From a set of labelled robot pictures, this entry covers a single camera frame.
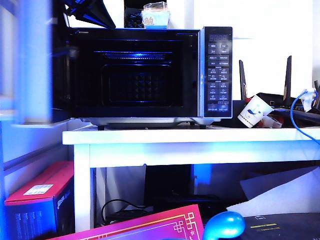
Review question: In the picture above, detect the black power adapter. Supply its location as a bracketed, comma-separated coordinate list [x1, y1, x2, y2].
[106, 209, 151, 225]

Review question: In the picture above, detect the black Midea microwave oven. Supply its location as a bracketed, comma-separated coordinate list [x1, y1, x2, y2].
[69, 26, 234, 131]

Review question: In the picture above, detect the white paper sheet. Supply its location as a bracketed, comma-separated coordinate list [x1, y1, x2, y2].
[226, 183, 320, 218]

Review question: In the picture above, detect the black flat device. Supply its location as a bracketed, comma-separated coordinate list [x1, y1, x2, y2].
[152, 193, 228, 217]

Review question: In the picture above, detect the clear plastic snack box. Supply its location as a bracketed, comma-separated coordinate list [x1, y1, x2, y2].
[141, 1, 172, 30]

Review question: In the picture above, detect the white paper cup blue print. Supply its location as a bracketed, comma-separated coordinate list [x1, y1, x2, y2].
[236, 94, 273, 129]

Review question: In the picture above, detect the black rectangular panel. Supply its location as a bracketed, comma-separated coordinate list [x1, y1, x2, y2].
[144, 164, 195, 198]

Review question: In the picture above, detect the black power cable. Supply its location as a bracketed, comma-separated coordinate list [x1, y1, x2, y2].
[101, 199, 148, 226]

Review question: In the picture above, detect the glossy blue round object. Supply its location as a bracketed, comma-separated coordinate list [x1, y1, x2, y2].
[202, 211, 246, 240]

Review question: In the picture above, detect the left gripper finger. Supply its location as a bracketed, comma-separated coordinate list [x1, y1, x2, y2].
[86, 0, 117, 30]
[64, 2, 108, 28]

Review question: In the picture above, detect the blue network cable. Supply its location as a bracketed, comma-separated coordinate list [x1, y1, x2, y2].
[289, 88, 320, 146]

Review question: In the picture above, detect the white table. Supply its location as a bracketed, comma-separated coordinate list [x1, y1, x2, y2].
[62, 127, 320, 232]

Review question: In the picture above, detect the black router with antennas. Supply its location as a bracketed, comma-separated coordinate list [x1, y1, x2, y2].
[238, 55, 320, 128]

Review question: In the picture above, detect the black box yellow print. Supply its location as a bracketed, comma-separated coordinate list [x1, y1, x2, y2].
[239, 212, 320, 240]

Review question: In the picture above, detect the red and blue carton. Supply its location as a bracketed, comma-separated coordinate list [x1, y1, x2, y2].
[4, 161, 76, 240]

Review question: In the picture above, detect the white tape tag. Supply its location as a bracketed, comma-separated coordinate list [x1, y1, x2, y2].
[301, 87, 316, 112]

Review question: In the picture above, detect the pale grey sheet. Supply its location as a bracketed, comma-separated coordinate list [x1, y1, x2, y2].
[239, 166, 320, 201]

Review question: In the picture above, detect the small white red box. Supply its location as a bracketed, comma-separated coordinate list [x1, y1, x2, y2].
[259, 115, 285, 129]

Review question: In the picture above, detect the pink gift box gold pattern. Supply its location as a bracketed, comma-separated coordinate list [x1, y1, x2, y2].
[47, 204, 205, 240]

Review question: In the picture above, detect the grey framed office partition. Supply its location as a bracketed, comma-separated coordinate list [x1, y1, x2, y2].
[0, 0, 75, 240]

